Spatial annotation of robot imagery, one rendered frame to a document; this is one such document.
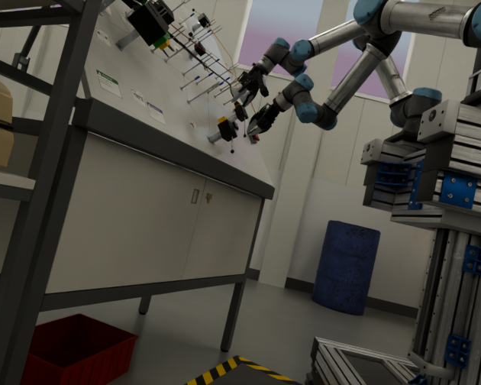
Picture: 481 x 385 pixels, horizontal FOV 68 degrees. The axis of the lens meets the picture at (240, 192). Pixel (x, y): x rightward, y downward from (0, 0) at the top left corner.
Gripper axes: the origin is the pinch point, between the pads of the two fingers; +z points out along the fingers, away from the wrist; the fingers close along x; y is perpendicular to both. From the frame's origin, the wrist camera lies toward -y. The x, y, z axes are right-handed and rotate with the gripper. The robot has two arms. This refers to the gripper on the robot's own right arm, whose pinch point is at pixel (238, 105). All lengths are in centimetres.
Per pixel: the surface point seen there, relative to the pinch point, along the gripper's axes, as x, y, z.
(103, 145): 75, -33, 32
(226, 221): 2, -36, 42
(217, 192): 15.4, -31.0, 32.3
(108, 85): 78, -25, 19
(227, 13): -185, 241, -85
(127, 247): 57, -44, 54
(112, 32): 72, -3, 9
